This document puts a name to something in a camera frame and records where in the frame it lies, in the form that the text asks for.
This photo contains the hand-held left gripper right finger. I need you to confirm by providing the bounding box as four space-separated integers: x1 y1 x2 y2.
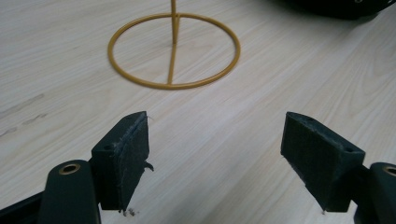
280 111 366 213

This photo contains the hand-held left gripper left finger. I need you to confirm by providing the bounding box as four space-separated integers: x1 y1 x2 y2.
90 110 155 216

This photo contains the black object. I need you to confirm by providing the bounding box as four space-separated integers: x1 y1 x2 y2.
274 0 396 21

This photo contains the yellow metal wire stand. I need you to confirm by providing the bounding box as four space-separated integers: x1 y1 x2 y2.
106 0 242 91

